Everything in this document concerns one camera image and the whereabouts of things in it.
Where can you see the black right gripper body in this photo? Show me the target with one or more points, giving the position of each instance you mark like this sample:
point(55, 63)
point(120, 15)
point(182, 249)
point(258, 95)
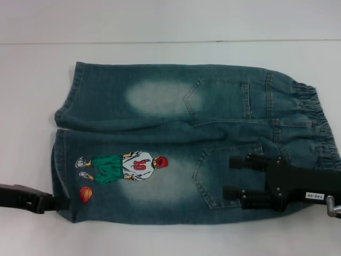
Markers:
point(298, 184)

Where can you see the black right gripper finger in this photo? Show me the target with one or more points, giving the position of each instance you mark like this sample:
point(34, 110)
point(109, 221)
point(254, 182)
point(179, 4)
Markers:
point(245, 162)
point(253, 201)

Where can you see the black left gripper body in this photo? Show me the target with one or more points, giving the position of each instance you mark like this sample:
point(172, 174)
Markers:
point(18, 196)

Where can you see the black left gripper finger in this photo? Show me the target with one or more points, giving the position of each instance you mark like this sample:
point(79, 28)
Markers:
point(61, 204)

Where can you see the blue denim shorts basketball print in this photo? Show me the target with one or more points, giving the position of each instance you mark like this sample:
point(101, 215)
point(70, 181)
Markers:
point(160, 120)

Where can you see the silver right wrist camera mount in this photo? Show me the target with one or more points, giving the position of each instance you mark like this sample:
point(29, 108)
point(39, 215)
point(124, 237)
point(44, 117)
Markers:
point(333, 210)

